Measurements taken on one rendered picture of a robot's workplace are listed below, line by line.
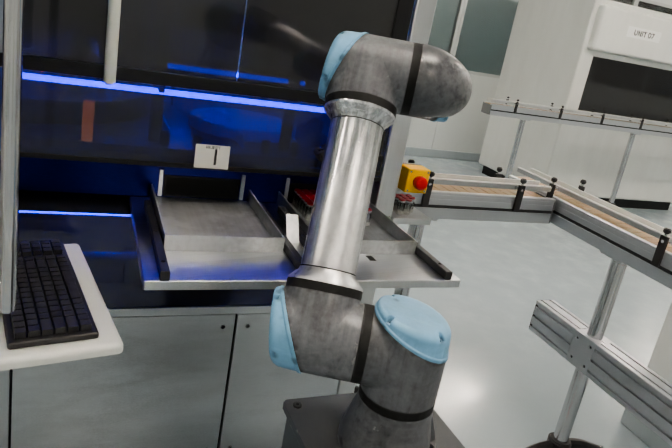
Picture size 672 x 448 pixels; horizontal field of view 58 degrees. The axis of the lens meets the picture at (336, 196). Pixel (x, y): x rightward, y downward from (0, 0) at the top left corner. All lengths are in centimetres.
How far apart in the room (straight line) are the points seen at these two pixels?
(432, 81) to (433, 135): 628
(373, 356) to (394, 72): 42
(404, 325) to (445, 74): 39
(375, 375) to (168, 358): 96
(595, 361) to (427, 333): 136
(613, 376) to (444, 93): 137
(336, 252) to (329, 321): 10
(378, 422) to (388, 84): 50
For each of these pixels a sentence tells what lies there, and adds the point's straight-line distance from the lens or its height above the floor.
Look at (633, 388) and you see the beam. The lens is 210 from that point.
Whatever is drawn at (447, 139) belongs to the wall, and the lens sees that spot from 734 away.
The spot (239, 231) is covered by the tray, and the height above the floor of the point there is 88.
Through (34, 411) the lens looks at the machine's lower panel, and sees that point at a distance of 182.
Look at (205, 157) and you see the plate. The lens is 153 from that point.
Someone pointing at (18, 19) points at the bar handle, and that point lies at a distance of 95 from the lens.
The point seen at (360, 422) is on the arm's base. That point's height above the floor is 85.
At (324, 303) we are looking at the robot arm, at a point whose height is 102.
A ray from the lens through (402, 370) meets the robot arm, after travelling 88.
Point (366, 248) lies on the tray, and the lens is 144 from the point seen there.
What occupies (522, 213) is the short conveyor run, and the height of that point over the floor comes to 88.
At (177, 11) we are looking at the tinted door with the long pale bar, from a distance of 147.
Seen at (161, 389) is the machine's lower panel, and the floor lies 35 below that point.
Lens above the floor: 141
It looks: 16 degrees down
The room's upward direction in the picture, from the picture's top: 10 degrees clockwise
